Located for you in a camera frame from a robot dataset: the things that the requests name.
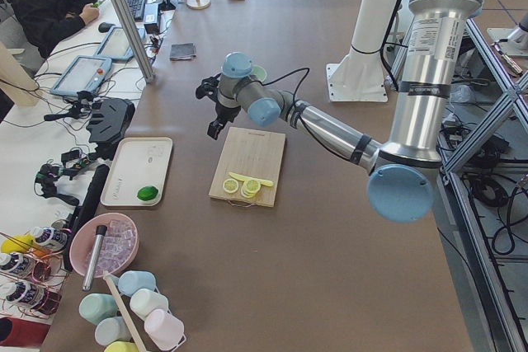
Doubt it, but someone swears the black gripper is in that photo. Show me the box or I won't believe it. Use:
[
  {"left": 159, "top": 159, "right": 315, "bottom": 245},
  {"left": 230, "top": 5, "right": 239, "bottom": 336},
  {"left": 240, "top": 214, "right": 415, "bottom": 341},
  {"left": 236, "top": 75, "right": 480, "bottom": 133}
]
[{"left": 207, "top": 103, "right": 239, "bottom": 139}]

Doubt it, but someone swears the light green bowl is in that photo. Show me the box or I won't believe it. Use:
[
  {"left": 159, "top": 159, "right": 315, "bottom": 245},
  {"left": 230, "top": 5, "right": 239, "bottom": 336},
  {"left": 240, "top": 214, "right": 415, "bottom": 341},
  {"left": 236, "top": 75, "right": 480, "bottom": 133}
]
[{"left": 252, "top": 65, "right": 267, "bottom": 82}]

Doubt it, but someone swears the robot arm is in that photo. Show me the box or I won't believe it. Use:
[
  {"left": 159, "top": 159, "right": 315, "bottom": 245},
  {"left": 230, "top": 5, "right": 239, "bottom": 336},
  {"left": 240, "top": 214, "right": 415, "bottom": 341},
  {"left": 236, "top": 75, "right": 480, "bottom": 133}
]
[{"left": 196, "top": 0, "right": 483, "bottom": 223}]

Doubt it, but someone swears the metal muddler in bowl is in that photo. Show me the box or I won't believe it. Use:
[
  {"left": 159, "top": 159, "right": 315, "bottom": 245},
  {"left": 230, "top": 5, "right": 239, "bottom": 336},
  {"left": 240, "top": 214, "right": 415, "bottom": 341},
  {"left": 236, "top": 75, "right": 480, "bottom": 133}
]
[{"left": 82, "top": 225, "right": 107, "bottom": 292}]

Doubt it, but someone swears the pink ice bowl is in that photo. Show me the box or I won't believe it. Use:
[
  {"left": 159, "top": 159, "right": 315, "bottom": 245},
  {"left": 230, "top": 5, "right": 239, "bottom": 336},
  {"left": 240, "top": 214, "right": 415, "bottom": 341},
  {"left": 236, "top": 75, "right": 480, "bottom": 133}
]
[{"left": 69, "top": 213, "right": 139, "bottom": 278}]

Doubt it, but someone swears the wooden cutting board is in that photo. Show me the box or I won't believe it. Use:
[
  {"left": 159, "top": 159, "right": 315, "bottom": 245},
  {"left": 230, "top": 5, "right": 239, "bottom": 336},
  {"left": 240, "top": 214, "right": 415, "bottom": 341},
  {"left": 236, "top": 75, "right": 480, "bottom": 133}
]
[{"left": 209, "top": 127, "right": 285, "bottom": 207}]

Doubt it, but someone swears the yellow plastic knife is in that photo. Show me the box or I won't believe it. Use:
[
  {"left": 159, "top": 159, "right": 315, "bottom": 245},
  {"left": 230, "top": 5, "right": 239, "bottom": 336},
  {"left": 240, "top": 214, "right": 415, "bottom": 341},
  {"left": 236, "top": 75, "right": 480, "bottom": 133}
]
[{"left": 229, "top": 171, "right": 275, "bottom": 187}]

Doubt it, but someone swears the upper lemon slice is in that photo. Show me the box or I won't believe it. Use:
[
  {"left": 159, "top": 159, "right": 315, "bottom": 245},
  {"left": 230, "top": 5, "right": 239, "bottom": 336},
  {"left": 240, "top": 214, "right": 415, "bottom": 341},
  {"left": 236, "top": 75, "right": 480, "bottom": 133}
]
[{"left": 222, "top": 178, "right": 239, "bottom": 194}]

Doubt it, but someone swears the lemon slice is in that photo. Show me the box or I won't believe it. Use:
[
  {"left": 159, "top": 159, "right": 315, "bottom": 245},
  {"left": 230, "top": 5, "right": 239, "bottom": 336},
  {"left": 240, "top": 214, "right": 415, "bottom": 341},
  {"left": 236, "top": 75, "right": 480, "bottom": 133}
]
[
  {"left": 222, "top": 178, "right": 239, "bottom": 194},
  {"left": 241, "top": 181, "right": 262, "bottom": 199}
]

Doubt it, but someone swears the lower lemon slice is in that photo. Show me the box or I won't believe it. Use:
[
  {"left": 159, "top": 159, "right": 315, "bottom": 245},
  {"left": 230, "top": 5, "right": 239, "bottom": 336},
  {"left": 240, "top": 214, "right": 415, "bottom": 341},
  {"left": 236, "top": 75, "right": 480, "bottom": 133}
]
[{"left": 241, "top": 181, "right": 262, "bottom": 199}]

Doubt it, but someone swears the grey folded cloth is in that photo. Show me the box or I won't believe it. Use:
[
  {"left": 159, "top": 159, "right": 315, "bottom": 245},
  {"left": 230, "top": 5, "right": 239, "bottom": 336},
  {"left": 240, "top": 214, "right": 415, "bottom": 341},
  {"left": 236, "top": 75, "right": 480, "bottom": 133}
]
[{"left": 169, "top": 43, "right": 196, "bottom": 61}]

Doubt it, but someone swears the cream rabbit tray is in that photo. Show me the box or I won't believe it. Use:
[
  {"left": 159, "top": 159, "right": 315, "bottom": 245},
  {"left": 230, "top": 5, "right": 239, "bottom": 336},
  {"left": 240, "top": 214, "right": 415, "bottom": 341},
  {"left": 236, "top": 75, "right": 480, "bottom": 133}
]
[{"left": 100, "top": 137, "right": 173, "bottom": 207}]

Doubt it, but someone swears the green lime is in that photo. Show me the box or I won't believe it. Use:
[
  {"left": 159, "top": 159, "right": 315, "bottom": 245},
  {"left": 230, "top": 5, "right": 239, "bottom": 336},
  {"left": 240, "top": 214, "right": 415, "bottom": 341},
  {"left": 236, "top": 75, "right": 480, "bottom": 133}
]
[{"left": 136, "top": 185, "right": 159, "bottom": 202}]

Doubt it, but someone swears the far teach pendant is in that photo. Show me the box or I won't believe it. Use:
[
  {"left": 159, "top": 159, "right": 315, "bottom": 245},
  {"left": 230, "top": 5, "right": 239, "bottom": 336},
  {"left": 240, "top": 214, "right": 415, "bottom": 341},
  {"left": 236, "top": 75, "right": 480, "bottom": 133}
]
[{"left": 94, "top": 26, "right": 134, "bottom": 63}]

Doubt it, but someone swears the teach pendant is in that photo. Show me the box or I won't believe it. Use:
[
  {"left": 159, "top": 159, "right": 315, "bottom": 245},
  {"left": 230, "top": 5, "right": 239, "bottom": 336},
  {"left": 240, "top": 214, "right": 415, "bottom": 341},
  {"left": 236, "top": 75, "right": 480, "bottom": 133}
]
[
  {"left": 49, "top": 56, "right": 112, "bottom": 97},
  {"left": 94, "top": 26, "right": 134, "bottom": 63}
]

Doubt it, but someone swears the near teach pendant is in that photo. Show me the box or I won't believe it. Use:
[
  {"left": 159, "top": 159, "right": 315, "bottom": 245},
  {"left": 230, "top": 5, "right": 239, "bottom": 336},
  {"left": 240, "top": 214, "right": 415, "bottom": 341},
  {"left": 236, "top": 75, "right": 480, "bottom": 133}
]
[{"left": 49, "top": 56, "right": 112, "bottom": 97}]

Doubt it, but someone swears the blue cup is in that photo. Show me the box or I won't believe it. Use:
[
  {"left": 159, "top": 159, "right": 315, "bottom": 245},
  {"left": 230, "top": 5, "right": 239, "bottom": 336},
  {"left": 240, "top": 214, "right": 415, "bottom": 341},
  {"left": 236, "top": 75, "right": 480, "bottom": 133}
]
[{"left": 118, "top": 270, "right": 157, "bottom": 297}]

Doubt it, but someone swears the white cup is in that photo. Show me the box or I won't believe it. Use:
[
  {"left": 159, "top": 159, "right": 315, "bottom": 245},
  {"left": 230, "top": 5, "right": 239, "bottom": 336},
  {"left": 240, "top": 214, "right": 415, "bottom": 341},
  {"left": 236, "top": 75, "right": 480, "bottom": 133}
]
[{"left": 130, "top": 289, "right": 169, "bottom": 320}]

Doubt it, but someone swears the person in black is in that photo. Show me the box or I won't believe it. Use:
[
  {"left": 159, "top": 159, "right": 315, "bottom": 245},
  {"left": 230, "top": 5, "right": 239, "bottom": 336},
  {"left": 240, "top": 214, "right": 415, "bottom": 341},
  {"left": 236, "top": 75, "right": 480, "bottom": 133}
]
[{"left": 12, "top": 0, "right": 99, "bottom": 59}]

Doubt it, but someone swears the pink cup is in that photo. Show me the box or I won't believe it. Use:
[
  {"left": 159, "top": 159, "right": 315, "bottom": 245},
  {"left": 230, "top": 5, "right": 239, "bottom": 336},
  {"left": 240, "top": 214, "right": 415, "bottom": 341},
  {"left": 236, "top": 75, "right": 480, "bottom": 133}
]
[{"left": 144, "top": 308, "right": 185, "bottom": 351}]

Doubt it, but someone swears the green cup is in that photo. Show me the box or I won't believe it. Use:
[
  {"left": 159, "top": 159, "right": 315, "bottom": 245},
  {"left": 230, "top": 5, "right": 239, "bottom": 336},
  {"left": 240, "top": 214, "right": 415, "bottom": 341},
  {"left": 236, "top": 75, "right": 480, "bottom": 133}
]
[{"left": 78, "top": 293, "right": 118, "bottom": 326}]

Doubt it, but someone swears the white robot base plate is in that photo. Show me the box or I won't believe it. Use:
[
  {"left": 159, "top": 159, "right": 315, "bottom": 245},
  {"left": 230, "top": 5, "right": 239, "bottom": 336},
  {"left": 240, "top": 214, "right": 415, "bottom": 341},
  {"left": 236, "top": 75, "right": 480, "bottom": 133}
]
[{"left": 326, "top": 62, "right": 388, "bottom": 102}]

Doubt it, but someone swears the aluminium frame post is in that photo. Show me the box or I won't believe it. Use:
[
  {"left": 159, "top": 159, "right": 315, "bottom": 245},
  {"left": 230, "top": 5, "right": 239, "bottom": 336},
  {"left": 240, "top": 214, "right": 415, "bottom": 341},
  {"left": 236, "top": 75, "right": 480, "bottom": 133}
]
[{"left": 111, "top": 0, "right": 155, "bottom": 83}]

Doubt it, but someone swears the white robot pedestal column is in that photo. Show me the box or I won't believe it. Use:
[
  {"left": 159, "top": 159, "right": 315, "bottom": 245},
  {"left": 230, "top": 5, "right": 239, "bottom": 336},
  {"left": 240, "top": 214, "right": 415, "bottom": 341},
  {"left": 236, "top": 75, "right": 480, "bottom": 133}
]
[{"left": 351, "top": 0, "right": 398, "bottom": 54}]

